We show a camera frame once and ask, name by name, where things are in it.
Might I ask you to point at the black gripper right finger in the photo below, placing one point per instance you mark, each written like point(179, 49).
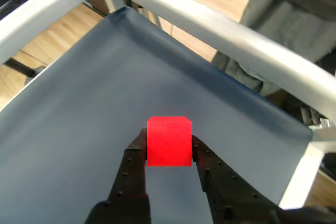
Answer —
point(228, 192)

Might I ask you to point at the dark blue mat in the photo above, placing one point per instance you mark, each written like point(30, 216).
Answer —
point(105, 103)

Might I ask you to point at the gripper black left finger with grey tip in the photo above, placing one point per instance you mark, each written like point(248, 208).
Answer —
point(128, 182)

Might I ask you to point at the person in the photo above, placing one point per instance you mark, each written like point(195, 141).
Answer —
point(288, 11)

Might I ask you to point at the red cube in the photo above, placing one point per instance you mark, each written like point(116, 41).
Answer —
point(169, 142)

